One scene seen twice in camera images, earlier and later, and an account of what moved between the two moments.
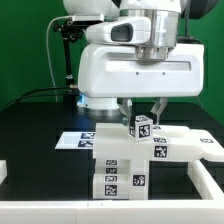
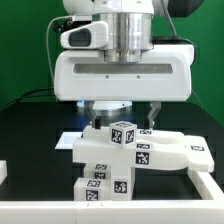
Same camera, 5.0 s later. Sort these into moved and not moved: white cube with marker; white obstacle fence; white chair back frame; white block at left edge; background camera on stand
Moved: white chair back frame; white cube with marker
Not moved: background camera on stand; white block at left edge; white obstacle fence
